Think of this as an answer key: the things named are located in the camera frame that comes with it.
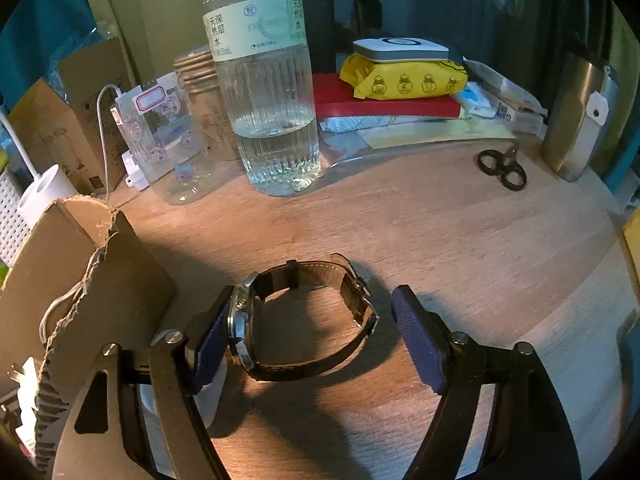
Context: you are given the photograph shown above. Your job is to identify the yellow wet wipes pack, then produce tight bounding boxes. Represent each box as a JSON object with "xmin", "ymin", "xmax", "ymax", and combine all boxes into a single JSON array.
[{"xmin": 340, "ymin": 53, "xmax": 469, "ymax": 101}]

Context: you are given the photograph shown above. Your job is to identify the white desk lamp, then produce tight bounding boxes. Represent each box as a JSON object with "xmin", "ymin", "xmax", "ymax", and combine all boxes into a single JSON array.
[{"xmin": 0, "ymin": 112, "xmax": 77, "ymax": 229}]

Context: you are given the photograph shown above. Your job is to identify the clear plastic sticker cup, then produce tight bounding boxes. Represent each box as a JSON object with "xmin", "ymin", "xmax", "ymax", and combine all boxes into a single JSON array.
[{"xmin": 111, "ymin": 73, "xmax": 241, "ymax": 206}]

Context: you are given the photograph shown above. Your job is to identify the black strap wristwatch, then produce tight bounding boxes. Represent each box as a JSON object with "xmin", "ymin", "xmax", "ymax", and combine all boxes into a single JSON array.
[{"xmin": 227, "ymin": 252, "xmax": 380, "ymax": 382}]

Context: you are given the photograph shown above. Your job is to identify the brown cardboard carton behind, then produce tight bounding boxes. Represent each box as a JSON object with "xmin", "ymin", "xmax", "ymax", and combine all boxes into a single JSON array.
[{"xmin": 9, "ymin": 38, "xmax": 131, "ymax": 195}]

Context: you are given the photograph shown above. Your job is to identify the glass jar with ridges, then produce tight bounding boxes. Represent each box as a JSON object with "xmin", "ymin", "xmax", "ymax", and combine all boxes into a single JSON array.
[{"xmin": 174, "ymin": 46, "xmax": 240, "ymax": 162}]

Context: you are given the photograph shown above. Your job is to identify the clear water bottle green cap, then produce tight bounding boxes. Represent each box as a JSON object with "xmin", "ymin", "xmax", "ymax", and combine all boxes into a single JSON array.
[{"xmin": 202, "ymin": 0, "xmax": 321, "ymax": 196}]

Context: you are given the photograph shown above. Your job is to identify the white plug adapter in box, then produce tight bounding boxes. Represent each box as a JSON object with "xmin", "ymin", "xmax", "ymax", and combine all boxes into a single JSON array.
[{"xmin": 8, "ymin": 356, "xmax": 41, "ymax": 462}]

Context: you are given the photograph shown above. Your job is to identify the steel thermos tumbler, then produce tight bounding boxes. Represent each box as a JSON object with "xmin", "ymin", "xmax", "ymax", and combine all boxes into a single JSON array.
[{"xmin": 541, "ymin": 52, "xmax": 618, "ymax": 182}]

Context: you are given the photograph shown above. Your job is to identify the red book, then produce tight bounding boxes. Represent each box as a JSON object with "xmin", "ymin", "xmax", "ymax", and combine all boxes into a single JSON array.
[{"xmin": 311, "ymin": 71, "xmax": 463, "ymax": 122}]

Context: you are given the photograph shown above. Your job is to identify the white charger with cable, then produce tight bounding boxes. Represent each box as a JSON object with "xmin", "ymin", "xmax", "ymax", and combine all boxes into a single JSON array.
[{"xmin": 96, "ymin": 84, "xmax": 150, "ymax": 195}]

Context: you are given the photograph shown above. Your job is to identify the yellow tissue box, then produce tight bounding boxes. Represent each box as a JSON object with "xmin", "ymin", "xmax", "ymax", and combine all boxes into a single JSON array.
[{"xmin": 623, "ymin": 208, "xmax": 640, "ymax": 266}]

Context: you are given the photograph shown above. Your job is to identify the white earbuds case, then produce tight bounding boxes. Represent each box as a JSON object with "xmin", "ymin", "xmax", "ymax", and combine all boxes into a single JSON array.
[{"xmin": 194, "ymin": 361, "xmax": 228, "ymax": 429}]

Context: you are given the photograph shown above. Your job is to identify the white flat device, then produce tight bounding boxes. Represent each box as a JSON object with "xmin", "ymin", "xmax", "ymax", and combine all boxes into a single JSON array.
[{"xmin": 352, "ymin": 37, "xmax": 449, "ymax": 62}]

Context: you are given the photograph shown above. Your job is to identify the white perforated basket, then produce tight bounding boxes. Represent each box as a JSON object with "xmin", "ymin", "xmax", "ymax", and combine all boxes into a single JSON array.
[{"xmin": 0, "ymin": 167, "xmax": 30, "ymax": 266}]

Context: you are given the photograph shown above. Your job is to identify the brown cardboard box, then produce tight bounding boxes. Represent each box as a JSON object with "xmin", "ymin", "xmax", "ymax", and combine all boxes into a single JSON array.
[{"xmin": 1, "ymin": 196, "xmax": 176, "ymax": 476}]

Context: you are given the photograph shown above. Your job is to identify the black handled scissors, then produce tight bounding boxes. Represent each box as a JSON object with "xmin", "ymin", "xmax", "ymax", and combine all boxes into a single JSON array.
[{"xmin": 475, "ymin": 142, "xmax": 527, "ymax": 192}]

